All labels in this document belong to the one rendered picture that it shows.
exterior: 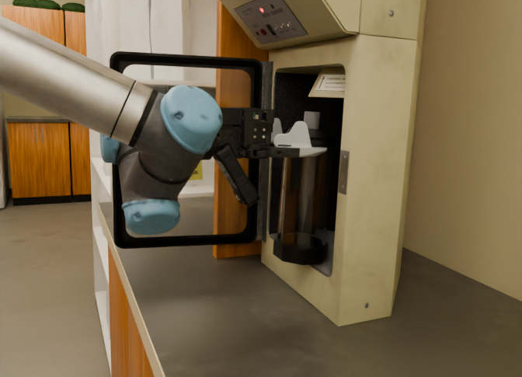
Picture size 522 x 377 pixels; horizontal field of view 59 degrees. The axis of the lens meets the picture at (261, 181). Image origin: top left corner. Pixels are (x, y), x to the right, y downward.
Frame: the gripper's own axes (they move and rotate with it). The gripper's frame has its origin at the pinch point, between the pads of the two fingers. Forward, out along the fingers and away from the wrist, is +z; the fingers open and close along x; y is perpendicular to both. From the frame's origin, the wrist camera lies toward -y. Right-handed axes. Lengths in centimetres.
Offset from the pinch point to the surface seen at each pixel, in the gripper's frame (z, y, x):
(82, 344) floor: -33, -122, 165
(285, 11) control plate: -6.7, 22.9, -1.9
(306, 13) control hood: -5.6, 22.0, -6.9
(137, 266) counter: -26.4, -28.3, 25.1
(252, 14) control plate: -7.7, 23.9, 9.5
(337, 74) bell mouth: 3.8, 13.5, -2.4
